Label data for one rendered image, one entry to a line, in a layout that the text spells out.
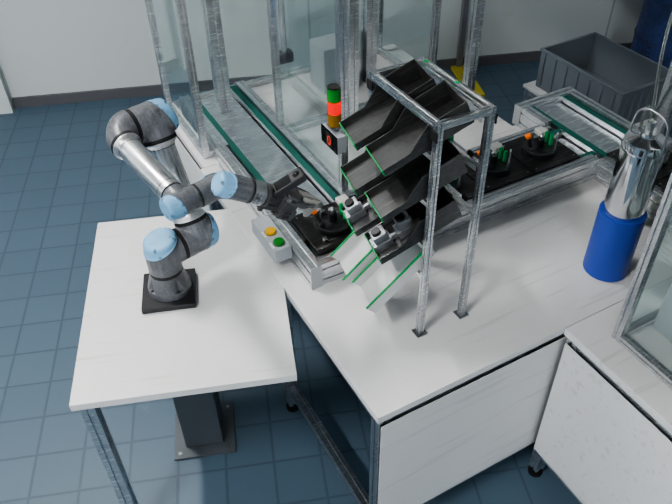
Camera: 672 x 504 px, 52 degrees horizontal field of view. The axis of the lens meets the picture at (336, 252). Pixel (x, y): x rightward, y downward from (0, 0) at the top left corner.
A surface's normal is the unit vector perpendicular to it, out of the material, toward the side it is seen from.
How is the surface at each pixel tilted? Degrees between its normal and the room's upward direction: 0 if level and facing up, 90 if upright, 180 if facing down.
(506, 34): 90
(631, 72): 90
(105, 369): 0
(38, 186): 0
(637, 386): 0
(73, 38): 90
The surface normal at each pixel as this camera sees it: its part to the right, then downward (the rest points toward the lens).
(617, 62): -0.88, 0.33
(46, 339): -0.02, -0.75
